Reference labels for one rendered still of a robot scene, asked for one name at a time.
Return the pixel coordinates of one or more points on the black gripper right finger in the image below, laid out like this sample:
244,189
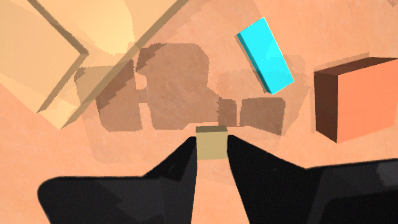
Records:
276,191

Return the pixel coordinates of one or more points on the cyan rectangular block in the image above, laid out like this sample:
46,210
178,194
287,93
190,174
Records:
265,55

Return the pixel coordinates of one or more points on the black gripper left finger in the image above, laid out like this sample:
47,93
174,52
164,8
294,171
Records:
163,195

